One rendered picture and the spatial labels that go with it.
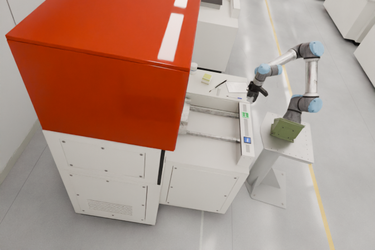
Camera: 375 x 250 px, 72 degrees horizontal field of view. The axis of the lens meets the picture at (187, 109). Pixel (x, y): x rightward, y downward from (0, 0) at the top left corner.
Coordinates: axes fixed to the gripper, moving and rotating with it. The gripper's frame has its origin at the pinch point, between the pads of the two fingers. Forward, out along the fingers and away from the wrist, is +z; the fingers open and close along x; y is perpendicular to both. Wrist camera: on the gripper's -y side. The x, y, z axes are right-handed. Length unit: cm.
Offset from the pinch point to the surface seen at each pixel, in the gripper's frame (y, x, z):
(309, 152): -57, 15, 29
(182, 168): 45, 46, 35
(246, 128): 0.0, 13.3, 15.1
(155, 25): 73, 37, -71
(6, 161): 207, 31, 100
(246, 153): 2.0, 38.4, 14.8
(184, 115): 50, 5, 23
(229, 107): 11.4, -15.1, 23.3
